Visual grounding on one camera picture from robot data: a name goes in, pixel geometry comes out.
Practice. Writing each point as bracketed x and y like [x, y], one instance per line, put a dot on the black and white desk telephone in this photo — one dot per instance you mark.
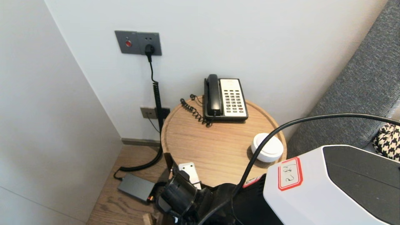
[232, 99]

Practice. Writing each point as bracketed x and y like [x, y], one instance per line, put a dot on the black telephone handset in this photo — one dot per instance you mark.
[214, 93]

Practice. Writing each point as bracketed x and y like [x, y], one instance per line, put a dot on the round wooden side table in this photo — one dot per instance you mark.
[148, 219]
[212, 147]

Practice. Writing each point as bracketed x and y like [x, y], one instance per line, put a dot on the grey baseboard strip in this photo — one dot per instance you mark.
[137, 143]

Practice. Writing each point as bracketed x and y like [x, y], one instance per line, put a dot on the white round puck speaker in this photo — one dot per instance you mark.
[272, 150]

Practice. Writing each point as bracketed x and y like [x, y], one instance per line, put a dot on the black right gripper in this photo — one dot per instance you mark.
[165, 203]

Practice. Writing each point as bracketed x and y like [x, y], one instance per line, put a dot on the grey upholstered headboard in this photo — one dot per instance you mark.
[343, 78]

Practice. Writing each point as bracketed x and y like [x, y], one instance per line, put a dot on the black white houndstooth pillow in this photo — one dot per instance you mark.
[389, 140]

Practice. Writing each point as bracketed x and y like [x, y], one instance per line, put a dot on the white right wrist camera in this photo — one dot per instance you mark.
[190, 172]

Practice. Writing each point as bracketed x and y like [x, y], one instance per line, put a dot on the grey power adapter brick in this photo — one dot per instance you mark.
[136, 187]

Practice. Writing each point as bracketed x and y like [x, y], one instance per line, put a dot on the black power plug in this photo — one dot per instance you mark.
[149, 49]

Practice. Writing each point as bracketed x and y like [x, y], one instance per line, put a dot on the beige wall data outlet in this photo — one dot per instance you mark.
[147, 113]

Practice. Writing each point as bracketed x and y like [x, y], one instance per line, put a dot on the grey wall socket panel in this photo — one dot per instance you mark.
[125, 38]

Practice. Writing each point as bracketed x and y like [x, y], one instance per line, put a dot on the dark wall outlet plate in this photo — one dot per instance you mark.
[166, 112]

